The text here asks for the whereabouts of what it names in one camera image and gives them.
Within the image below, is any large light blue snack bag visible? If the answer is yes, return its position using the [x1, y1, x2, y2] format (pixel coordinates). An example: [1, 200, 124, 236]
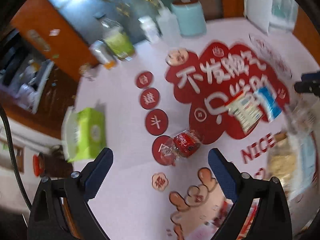
[288, 133, 317, 200]

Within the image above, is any small metal can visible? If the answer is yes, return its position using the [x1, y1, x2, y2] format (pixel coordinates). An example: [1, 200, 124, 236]
[89, 40, 116, 69]

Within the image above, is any white cosmetics organizer box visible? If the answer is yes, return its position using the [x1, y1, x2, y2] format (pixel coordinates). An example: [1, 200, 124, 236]
[244, 0, 298, 34]

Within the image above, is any green tissue box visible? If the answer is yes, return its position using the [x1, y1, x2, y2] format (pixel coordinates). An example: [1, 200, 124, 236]
[61, 106, 106, 163]

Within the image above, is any teal canister with brown lid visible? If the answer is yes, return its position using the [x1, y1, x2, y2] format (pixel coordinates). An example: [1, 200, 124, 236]
[171, 0, 207, 37]

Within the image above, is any white squeeze wash bottle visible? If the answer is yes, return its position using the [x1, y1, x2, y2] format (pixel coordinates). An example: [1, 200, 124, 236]
[156, 0, 181, 48]

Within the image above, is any red candy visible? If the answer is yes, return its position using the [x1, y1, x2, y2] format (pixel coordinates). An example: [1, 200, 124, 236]
[159, 129, 202, 166]

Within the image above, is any pink printed tablecloth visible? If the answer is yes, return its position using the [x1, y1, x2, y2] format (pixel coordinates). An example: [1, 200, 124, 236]
[75, 18, 319, 239]

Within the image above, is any small green white sachet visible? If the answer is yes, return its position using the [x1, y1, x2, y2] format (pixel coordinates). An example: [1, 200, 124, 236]
[226, 92, 263, 134]

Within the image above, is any red lidded jar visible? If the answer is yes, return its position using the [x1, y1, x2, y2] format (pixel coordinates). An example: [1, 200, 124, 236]
[33, 153, 45, 177]

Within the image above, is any small glass jar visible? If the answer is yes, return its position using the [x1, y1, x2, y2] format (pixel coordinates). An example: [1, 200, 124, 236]
[79, 63, 98, 81]

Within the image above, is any blue small snack packet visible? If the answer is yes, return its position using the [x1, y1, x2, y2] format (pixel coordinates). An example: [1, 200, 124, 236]
[254, 87, 282, 122]

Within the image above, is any white pill bottle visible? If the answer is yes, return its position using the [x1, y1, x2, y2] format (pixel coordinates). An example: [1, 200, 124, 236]
[138, 16, 160, 44]

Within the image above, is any clear bag of cakes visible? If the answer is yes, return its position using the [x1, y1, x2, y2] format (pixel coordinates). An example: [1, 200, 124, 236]
[284, 99, 319, 138]

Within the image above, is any clear bottle with green label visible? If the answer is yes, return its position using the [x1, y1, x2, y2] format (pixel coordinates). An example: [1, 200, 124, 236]
[101, 18, 135, 61]

